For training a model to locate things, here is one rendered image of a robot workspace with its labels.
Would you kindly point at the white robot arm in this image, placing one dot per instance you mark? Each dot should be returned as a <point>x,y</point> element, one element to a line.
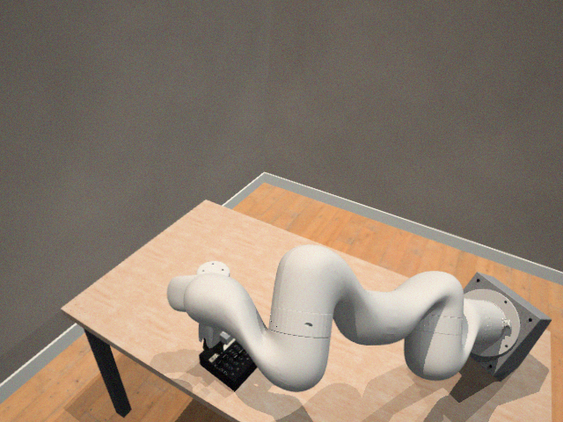
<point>310,281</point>

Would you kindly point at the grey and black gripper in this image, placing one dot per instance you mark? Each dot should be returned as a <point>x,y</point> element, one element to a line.
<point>211,338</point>

